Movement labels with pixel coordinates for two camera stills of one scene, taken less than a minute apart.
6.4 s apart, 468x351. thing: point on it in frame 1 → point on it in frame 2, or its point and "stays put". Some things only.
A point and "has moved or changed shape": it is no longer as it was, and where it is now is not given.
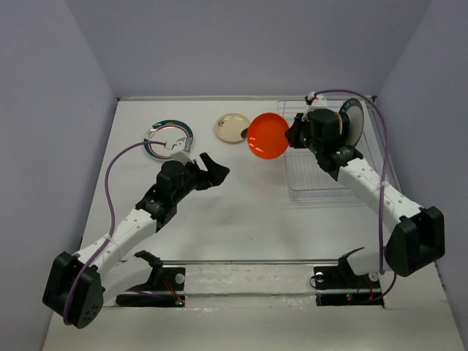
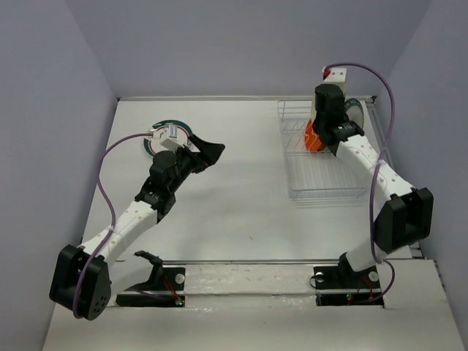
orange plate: (266, 136) has moved or changed shape
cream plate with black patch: (232, 127) has moved or changed shape
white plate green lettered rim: (353, 121) stays put
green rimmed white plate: (168, 130) stays put
